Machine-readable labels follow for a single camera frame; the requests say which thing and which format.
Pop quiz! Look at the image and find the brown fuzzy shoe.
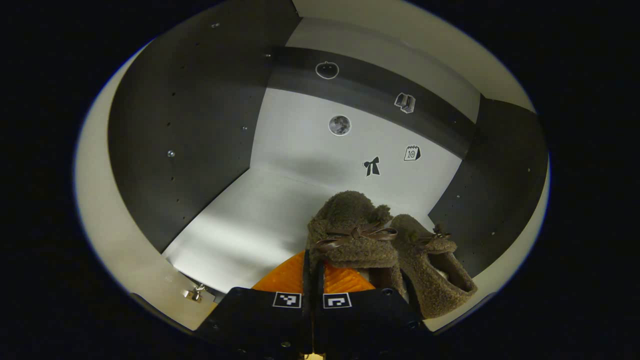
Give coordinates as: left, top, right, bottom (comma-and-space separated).
390, 214, 478, 320
306, 190, 408, 301

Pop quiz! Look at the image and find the white shoe cabinet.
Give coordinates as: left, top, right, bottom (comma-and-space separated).
74, 0, 551, 333

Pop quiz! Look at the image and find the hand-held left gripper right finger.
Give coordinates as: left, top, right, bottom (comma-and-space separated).
314, 260, 431, 358

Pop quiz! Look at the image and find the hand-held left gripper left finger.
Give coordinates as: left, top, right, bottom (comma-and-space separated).
195, 250, 313, 358

